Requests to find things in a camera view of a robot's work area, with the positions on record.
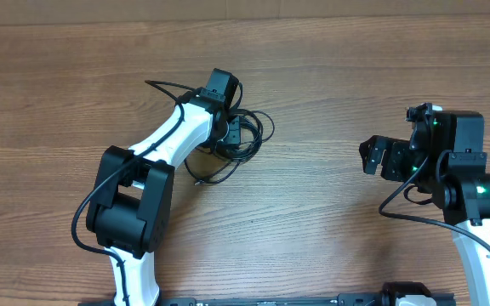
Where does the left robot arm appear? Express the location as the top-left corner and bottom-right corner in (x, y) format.
(78, 69), (242, 305)

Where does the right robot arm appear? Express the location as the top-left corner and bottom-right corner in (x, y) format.
(359, 103), (490, 305)

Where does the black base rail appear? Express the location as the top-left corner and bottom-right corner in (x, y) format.
(155, 282), (457, 306)

